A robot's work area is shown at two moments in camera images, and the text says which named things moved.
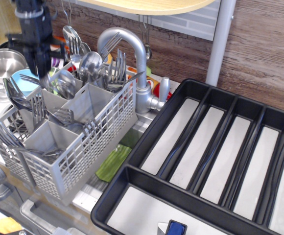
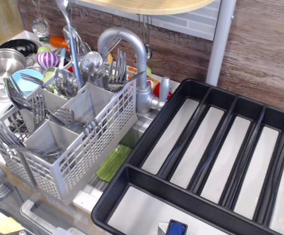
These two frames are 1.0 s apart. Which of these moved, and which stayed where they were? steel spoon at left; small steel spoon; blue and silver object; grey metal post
Moved: small steel spoon
Stayed: blue and silver object; steel spoon at left; grey metal post
